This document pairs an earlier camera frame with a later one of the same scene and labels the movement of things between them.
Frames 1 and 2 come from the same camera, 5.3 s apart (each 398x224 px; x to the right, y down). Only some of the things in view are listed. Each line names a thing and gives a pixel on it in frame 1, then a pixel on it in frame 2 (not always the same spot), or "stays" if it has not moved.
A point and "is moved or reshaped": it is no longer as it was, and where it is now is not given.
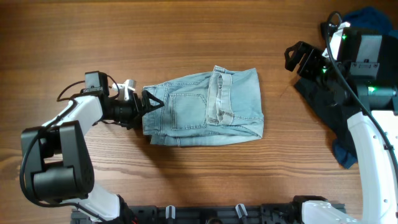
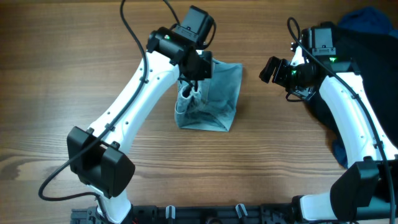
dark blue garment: [366, 20] stays
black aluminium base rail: [239, 213] stays
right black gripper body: [314, 66] -> [291, 77]
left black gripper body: [125, 111] -> [201, 68]
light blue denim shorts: [222, 106] is moved or reshaped
